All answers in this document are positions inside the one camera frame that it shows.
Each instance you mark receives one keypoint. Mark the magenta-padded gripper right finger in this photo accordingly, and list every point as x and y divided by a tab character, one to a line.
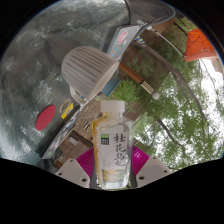
144	163

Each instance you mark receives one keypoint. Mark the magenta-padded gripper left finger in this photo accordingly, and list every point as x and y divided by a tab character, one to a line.
83	163

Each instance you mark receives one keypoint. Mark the clear drink bottle white cap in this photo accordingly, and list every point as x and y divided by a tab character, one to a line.
113	146

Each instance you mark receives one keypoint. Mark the black laptop with stickers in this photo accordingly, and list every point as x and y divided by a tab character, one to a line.
63	133

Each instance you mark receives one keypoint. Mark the white ribbed mug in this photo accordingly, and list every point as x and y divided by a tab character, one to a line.
88	71

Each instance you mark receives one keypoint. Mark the tall green tree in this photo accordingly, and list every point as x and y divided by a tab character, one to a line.
176	76

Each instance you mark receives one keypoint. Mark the blue yellow striped folded umbrella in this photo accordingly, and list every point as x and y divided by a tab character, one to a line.
141	40

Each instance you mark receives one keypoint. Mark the grey laptop with stickers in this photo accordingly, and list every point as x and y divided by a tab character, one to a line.
125	41

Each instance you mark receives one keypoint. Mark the orange canopy umbrella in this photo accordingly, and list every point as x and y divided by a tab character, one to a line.
200	45

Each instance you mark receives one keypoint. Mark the globe lamp post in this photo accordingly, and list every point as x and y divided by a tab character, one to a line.
138	81

